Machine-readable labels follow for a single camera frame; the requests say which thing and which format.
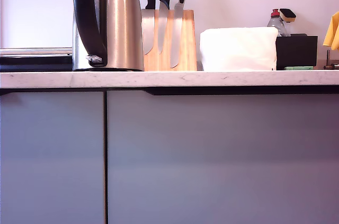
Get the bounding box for yellow cloth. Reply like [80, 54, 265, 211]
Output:
[323, 11, 339, 50]

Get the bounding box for white paper towel pack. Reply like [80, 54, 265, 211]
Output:
[199, 26, 279, 71]

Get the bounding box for narrow grey cabinet door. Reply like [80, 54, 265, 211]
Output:
[0, 90, 105, 224]

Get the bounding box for black yellow sponge brush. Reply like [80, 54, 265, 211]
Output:
[279, 8, 297, 25]

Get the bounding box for wooden knife block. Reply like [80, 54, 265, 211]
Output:
[141, 8, 198, 72]

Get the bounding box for carving knife curved black handle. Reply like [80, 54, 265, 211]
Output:
[158, 0, 176, 55]

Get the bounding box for wide grey cabinet door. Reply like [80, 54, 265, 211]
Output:
[106, 90, 339, 224]

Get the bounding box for green sponge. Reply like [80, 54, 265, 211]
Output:
[284, 66, 315, 71]

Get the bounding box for black rectangular box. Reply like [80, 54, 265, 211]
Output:
[275, 33, 318, 70]

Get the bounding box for black round kettle base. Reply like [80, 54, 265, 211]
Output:
[72, 67, 145, 73]

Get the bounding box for wide blade black handle knife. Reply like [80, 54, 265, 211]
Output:
[141, 0, 157, 56]

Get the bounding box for metal rod stand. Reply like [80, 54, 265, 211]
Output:
[323, 49, 339, 70]

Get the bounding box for clear bottle red cap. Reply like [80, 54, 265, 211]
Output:
[266, 8, 292, 37]

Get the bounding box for stainless steel electric kettle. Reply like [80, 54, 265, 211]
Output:
[72, 0, 145, 71]

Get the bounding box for black electric grill metal bar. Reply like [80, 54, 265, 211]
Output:
[0, 47, 74, 73]

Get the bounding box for serrated bread knife black handle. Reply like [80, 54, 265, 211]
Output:
[169, 0, 189, 68]

